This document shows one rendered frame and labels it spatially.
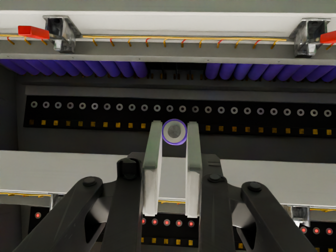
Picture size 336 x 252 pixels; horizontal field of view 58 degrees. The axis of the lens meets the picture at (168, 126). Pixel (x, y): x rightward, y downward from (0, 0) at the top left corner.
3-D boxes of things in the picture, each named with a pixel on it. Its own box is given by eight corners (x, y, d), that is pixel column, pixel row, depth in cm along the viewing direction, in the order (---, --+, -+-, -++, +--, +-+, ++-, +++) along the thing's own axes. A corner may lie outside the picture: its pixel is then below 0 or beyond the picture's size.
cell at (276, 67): (261, 68, 44) (274, 50, 38) (274, 68, 44) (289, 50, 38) (261, 80, 44) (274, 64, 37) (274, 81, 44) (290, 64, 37)
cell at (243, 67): (233, 68, 44) (241, 50, 38) (246, 68, 44) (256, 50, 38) (233, 80, 44) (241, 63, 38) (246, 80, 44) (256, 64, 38)
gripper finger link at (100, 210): (139, 226, 14) (76, 225, 14) (148, 173, 19) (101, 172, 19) (139, 199, 14) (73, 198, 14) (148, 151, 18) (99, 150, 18)
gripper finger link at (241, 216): (202, 201, 14) (270, 204, 13) (198, 152, 18) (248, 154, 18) (200, 228, 14) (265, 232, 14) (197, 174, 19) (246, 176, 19)
